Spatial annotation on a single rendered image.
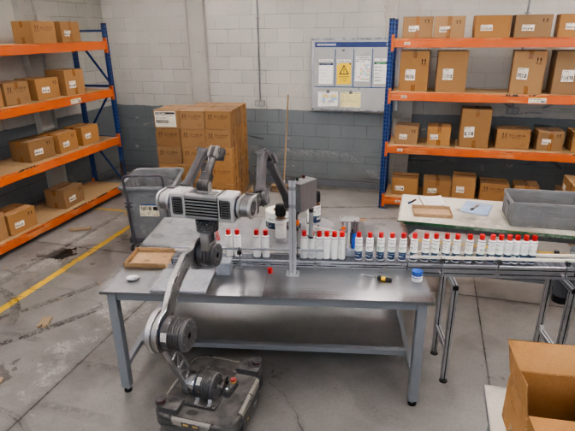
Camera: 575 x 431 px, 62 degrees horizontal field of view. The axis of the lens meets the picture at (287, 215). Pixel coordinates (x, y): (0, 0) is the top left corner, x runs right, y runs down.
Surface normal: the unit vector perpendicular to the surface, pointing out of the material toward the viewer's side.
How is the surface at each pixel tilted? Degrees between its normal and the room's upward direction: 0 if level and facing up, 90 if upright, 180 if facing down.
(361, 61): 87
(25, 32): 90
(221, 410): 0
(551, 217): 90
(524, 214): 90
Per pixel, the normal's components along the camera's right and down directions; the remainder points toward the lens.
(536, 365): -0.13, -0.49
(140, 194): 0.05, 0.41
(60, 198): -0.22, 0.36
